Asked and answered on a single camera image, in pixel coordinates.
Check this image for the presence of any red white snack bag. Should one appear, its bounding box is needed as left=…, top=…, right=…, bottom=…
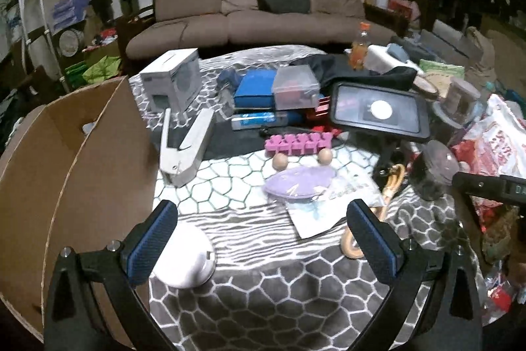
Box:
left=451, top=93, right=526, bottom=192

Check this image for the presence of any white round device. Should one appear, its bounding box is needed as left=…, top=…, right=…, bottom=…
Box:
left=153, top=221, right=217, bottom=288

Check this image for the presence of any white stapler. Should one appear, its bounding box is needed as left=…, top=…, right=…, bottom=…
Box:
left=159, top=108, right=215, bottom=188

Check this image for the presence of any white paper packet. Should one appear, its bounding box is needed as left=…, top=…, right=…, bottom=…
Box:
left=285, top=175, right=384, bottom=239

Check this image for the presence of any clear jar with lid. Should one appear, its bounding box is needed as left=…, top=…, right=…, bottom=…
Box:
left=432, top=77, right=481, bottom=129

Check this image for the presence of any brown cardboard box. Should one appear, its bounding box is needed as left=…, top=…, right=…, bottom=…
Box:
left=1, top=78, right=159, bottom=338

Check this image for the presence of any patterned grey table cloth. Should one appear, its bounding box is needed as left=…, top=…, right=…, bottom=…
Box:
left=149, top=45, right=472, bottom=350

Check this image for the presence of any purple oval pouch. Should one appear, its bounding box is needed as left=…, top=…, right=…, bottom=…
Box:
left=263, top=166, right=336, bottom=200

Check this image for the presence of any wooden ball massager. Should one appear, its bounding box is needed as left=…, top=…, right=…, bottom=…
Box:
left=272, top=149, right=333, bottom=172

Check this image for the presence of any black lidded tray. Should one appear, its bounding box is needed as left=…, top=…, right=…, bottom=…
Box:
left=329, top=82, right=431, bottom=142

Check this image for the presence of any green snack bag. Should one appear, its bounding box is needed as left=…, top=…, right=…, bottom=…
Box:
left=419, top=59, right=466, bottom=78

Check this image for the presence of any pink toe separator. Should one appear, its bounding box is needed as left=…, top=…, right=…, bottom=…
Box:
left=264, top=132, right=333, bottom=157

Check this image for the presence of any white small box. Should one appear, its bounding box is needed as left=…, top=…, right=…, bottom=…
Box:
left=139, top=48, right=203, bottom=112

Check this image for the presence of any blue tube bottle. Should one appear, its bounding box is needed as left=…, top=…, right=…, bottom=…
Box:
left=231, top=111, right=288, bottom=131

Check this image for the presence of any white tissue box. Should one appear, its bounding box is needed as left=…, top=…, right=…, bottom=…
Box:
left=364, top=44, right=424, bottom=76

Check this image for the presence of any blue flat case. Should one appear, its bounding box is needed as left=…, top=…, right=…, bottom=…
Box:
left=234, top=68, right=276, bottom=110

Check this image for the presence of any clear plastic storage box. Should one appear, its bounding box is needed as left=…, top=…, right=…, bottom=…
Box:
left=272, top=64, right=320, bottom=111

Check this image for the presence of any orange drink bottle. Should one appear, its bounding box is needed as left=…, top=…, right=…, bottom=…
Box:
left=349, top=22, right=370, bottom=70

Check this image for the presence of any round tin can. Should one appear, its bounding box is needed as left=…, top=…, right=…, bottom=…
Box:
left=58, top=29, right=85, bottom=58

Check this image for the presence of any brown sofa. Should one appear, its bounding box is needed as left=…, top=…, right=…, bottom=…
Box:
left=125, top=0, right=398, bottom=61

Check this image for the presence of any dark cushion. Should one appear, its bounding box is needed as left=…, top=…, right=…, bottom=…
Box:
left=257, top=0, right=311, bottom=14

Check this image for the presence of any white floor stand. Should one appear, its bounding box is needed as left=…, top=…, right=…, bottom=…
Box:
left=17, top=0, right=70, bottom=93

